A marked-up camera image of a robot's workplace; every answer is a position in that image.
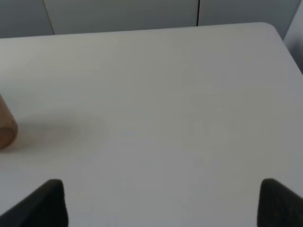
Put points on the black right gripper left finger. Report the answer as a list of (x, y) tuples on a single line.
[(44, 207)]

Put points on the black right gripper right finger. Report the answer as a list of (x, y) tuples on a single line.
[(278, 206)]

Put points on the pink translucent plastic cup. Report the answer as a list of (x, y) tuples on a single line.
[(8, 125)]

